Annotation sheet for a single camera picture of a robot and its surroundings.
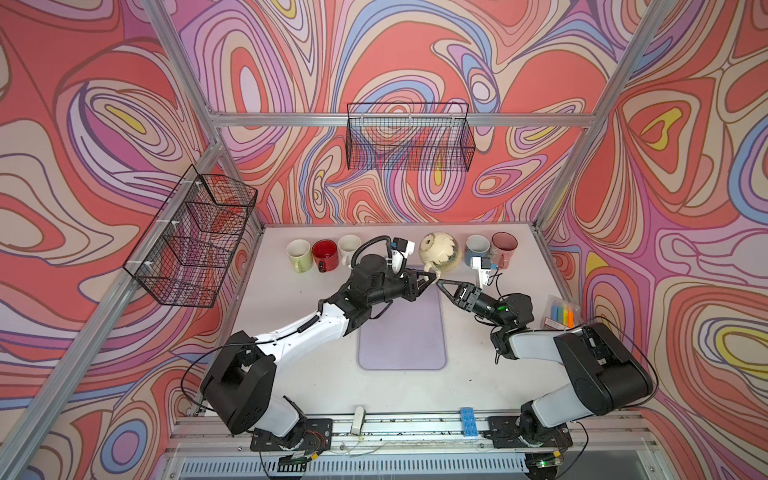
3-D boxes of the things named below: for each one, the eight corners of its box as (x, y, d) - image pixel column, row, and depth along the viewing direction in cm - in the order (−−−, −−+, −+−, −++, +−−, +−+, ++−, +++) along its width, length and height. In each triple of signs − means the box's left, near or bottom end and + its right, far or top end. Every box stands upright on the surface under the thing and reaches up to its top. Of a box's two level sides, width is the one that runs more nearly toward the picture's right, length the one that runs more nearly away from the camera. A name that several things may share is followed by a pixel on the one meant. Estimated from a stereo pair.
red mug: (314, 276, 105) (309, 262, 99) (318, 254, 112) (314, 239, 105) (337, 276, 105) (333, 262, 99) (340, 254, 112) (337, 239, 105)
